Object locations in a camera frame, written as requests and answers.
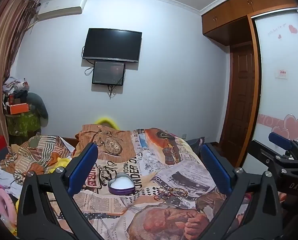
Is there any dark blue cushion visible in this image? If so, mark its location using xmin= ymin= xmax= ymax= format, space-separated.
xmin=187 ymin=137 xmax=205 ymax=155

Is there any pile of clothes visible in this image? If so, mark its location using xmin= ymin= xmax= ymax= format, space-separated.
xmin=2 ymin=77 xmax=30 ymax=98

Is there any brown striped curtain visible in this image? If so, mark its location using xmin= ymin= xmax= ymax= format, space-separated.
xmin=0 ymin=0 xmax=41 ymax=145

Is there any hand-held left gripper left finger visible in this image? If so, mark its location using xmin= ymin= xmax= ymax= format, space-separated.
xmin=16 ymin=142 xmax=105 ymax=240

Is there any white air conditioner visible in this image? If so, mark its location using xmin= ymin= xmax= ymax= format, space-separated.
xmin=37 ymin=0 xmax=87 ymax=22

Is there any black wall television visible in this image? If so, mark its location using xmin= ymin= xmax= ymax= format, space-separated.
xmin=82 ymin=28 xmax=143 ymax=63

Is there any purple heart-shaped tin box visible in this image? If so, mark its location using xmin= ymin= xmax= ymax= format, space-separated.
xmin=108 ymin=173 xmax=135 ymax=195

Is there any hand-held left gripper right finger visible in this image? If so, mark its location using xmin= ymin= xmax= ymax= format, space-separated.
xmin=199 ymin=142 xmax=284 ymax=240

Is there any wooden wardrobe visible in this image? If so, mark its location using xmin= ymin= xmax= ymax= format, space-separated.
xmin=201 ymin=0 xmax=298 ymax=167

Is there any yellow cloth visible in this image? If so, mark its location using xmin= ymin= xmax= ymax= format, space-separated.
xmin=48 ymin=156 xmax=72 ymax=175

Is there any brown wooden door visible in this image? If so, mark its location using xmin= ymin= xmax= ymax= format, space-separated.
xmin=219 ymin=44 xmax=257 ymax=165

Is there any silver hoop ring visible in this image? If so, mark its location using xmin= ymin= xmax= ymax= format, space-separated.
xmin=152 ymin=191 xmax=168 ymax=202

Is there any white heart-print sliding door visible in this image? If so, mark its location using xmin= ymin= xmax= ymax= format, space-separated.
xmin=254 ymin=7 xmax=298 ymax=170

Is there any orange box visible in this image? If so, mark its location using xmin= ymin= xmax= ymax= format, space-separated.
xmin=9 ymin=103 xmax=30 ymax=115

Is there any grey cloth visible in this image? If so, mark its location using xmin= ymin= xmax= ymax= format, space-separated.
xmin=27 ymin=92 xmax=49 ymax=133

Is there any printed newspaper-pattern blanket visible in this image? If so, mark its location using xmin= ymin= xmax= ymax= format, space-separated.
xmin=4 ymin=124 xmax=254 ymax=240

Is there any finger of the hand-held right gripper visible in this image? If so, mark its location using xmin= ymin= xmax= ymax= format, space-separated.
xmin=236 ymin=139 xmax=293 ymax=173
xmin=268 ymin=131 xmax=298 ymax=155

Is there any small black wall monitor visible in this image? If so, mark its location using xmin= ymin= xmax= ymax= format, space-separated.
xmin=92 ymin=60 xmax=126 ymax=86

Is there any yellow pillow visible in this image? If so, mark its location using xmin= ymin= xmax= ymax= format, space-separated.
xmin=95 ymin=116 xmax=119 ymax=130

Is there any pink cloth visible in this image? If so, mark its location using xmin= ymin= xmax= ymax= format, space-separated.
xmin=0 ymin=184 xmax=17 ymax=232

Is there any red and gold braided bracelet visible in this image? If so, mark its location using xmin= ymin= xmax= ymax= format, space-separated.
xmin=167 ymin=186 xmax=190 ymax=198

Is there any green patterned box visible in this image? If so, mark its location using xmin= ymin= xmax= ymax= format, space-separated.
xmin=5 ymin=111 xmax=42 ymax=137

